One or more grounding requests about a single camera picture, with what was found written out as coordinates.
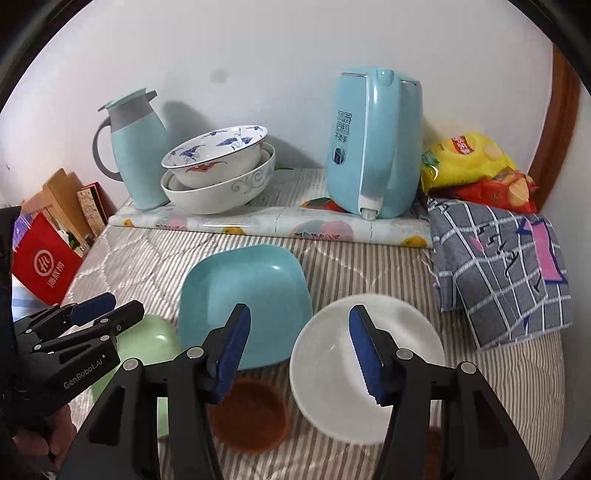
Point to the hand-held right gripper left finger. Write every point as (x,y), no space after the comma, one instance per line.
(233,355)

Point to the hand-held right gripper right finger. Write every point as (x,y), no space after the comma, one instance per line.
(364,355)

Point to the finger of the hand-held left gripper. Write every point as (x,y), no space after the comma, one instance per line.
(94,305)
(115,321)

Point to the light green plate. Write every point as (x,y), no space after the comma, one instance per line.
(152,337)

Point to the white bowl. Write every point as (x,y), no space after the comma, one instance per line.
(323,369)

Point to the brown small dish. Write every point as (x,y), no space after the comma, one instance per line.
(254,415)

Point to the teal square plate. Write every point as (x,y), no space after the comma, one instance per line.
(244,286)

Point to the person's left hand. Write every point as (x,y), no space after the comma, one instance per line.
(60,434)

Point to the red paper bag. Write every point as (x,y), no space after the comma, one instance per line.
(41,267)

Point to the light blue cloth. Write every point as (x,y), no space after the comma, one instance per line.
(27,302)

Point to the striped quilted mattress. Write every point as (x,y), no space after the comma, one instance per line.
(369,272)

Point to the patterned brown box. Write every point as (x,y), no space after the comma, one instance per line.
(92,207)

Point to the brown cardboard boards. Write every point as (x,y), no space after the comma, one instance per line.
(60,194)

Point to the fruit printed plastic mat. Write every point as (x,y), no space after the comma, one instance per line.
(258,221)

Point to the grey checked cloth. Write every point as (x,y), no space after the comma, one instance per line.
(489,277)

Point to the teal thermos jug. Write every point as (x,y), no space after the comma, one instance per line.
(138,157)

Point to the grey swirl patterned bowl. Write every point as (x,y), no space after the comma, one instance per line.
(231,191)

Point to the blue flower patterned bowl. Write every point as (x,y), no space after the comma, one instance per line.
(217,147)

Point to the light blue electric kettle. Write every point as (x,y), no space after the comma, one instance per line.
(351,152)

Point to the red chip bag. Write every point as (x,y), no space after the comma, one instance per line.
(503,191)

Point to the yellow chip bag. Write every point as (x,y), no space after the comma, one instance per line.
(466,157)

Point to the wooden door frame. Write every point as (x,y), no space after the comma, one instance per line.
(554,138)

